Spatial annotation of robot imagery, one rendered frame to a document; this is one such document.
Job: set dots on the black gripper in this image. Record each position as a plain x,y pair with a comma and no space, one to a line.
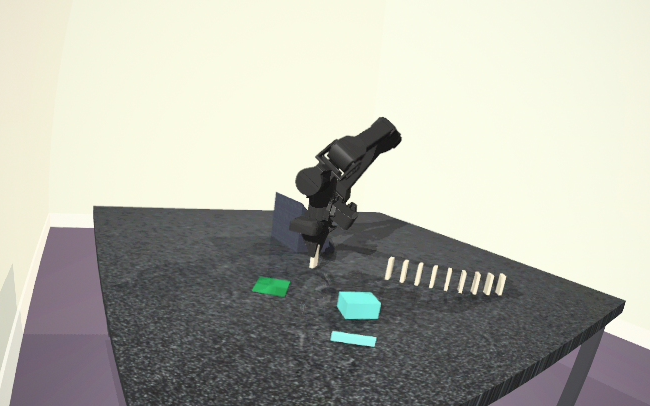
314,230

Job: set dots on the cream domino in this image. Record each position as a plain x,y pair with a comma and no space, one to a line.
488,284
314,260
389,269
475,282
463,275
417,279
447,278
434,272
500,285
404,271

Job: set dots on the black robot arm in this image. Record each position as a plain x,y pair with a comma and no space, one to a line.
353,155

